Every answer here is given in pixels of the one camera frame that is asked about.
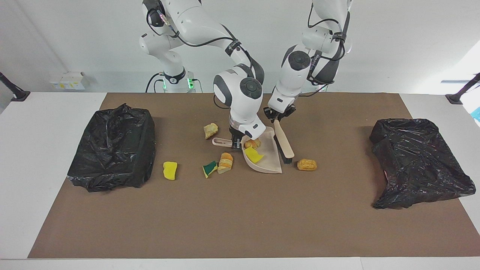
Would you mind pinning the pale toy dumpling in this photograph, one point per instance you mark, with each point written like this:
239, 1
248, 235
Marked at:
210, 130

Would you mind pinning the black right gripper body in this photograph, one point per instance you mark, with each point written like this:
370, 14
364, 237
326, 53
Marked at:
236, 135

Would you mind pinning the beige plastic dustpan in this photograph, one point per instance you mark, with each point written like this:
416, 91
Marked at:
270, 157

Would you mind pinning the right black bin bag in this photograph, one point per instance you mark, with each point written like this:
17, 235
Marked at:
112, 150

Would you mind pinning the green and yellow sponge piece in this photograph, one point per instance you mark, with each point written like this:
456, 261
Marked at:
209, 169

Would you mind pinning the cyan object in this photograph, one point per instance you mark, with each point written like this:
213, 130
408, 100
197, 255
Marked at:
477, 114

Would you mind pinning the small striped toy pastry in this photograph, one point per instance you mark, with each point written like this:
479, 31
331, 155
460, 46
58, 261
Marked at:
253, 144

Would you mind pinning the white wall socket box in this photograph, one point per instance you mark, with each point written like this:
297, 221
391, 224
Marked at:
69, 80

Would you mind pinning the black camera stand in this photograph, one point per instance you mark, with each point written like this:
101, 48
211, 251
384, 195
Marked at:
18, 93
455, 98

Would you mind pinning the brown toy bread roll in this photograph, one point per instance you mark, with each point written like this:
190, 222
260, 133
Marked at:
306, 164

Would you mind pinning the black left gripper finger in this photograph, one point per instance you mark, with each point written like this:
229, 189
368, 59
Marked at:
272, 119
284, 117

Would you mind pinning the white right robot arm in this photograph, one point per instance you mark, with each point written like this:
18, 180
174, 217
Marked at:
240, 101

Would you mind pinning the crumpled black trash bag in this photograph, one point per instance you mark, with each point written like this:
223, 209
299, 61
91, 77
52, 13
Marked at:
416, 165

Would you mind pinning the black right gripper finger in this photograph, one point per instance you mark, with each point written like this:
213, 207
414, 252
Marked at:
237, 145

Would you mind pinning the large striped toy croissant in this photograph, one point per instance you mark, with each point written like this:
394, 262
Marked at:
225, 163

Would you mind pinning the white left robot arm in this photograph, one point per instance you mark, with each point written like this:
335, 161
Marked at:
296, 71

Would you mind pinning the brown table mat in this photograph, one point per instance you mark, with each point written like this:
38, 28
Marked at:
240, 217

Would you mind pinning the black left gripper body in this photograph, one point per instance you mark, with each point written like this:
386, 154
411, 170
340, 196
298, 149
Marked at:
281, 110

